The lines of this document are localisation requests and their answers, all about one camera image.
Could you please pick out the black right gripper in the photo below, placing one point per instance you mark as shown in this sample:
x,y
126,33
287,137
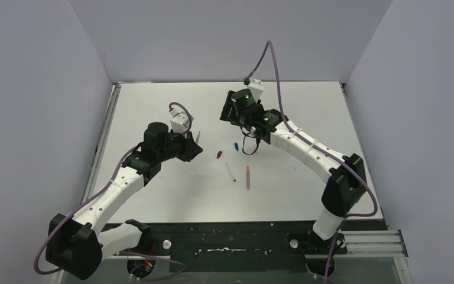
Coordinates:
x,y
228,113

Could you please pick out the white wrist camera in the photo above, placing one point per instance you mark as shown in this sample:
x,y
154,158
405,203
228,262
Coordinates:
x,y
180,122
256,88

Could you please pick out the pink marker pen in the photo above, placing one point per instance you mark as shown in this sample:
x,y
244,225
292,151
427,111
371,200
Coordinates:
x,y
248,178

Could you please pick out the left side aluminium rail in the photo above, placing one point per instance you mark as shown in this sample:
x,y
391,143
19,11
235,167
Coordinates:
x,y
100,147

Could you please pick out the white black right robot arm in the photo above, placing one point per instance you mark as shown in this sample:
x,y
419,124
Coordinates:
x,y
344,176

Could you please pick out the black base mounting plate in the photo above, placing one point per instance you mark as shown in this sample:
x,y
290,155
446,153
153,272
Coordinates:
x,y
234,262

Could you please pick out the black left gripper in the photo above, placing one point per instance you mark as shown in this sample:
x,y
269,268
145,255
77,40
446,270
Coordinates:
x,y
190,148

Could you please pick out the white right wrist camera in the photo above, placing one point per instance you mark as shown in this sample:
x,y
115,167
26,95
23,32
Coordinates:
x,y
256,88

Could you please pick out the aluminium frame rail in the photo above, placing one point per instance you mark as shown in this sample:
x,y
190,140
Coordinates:
x,y
347,244

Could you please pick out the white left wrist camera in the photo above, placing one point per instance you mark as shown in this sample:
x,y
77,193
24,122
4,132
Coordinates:
x,y
180,122

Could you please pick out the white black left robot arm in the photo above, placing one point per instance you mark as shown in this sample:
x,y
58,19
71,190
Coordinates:
x,y
77,242

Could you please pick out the white blue marker pen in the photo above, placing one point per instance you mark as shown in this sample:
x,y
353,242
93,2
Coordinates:
x,y
231,172

